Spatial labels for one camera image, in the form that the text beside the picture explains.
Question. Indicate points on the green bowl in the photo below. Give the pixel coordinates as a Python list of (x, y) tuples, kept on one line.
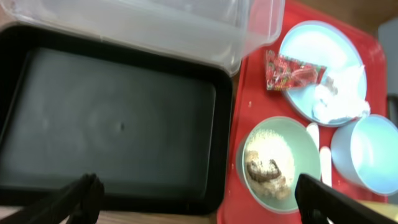
[(305, 154)]

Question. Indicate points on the clear plastic bin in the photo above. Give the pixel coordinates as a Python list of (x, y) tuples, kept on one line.
[(219, 32)]

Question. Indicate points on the rice and food scraps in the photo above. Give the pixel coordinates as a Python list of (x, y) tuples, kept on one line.
[(269, 164)]

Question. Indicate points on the white plastic fork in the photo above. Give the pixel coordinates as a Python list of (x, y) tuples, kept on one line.
[(326, 165)]

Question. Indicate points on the light blue bowl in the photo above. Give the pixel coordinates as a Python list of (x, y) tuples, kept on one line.
[(364, 152)]

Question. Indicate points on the red serving tray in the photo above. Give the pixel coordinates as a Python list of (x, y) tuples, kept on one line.
[(254, 104)]

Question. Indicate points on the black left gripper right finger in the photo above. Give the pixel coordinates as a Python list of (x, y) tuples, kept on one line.
[(320, 204)]

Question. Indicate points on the white plastic spoon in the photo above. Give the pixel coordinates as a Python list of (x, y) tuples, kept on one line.
[(314, 132)]

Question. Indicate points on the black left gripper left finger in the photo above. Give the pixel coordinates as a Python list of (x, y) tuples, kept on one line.
[(79, 203)]

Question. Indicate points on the black rectangular tray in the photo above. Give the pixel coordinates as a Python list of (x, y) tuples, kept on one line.
[(154, 129)]

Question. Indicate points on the red snack wrapper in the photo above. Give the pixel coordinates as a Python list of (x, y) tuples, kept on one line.
[(285, 73)]

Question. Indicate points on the light blue plate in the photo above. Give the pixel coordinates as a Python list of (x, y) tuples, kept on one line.
[(321, 44)]

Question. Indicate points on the white tissue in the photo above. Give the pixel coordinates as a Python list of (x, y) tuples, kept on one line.
[(337, 97)]

